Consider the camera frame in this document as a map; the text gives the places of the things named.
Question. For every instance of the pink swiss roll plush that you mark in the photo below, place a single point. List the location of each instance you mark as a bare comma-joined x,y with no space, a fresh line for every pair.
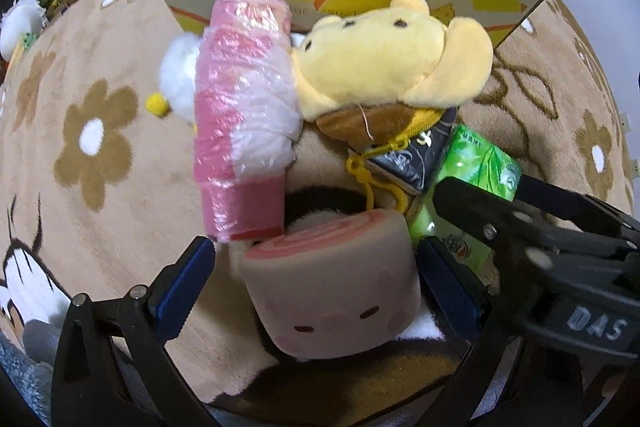
325,282

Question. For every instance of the yellow bear plush pouch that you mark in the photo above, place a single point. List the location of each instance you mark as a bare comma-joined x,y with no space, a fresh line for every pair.
380,52

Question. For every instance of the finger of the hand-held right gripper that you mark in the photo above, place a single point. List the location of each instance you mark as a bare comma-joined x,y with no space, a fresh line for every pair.
575,204
470,207

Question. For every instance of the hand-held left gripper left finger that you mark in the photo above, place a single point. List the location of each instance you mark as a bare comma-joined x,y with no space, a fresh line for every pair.
184,289

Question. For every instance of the white duck plush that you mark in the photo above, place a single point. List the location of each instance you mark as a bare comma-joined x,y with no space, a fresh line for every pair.
177,67

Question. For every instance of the grey cloth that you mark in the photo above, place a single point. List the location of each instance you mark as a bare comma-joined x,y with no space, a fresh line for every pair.
30,357

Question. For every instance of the light green tissue packet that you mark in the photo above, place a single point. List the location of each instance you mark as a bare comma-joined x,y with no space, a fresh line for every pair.
430,222

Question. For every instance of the white fluffy plush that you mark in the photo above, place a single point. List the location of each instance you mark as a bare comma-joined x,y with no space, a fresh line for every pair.
21,24

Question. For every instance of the brown floral blanket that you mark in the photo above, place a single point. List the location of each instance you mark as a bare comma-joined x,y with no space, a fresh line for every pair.
90,207

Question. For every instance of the black tissue packet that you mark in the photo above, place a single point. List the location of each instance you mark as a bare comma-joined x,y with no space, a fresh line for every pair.
410,157

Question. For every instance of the yellow plastic clip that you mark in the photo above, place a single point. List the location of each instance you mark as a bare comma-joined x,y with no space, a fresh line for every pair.
359,169

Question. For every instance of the pink plush in plastic wrap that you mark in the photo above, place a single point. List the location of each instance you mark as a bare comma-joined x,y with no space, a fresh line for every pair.
240,107

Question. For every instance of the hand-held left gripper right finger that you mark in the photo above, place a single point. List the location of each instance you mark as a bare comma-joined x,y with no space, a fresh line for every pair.
450,292

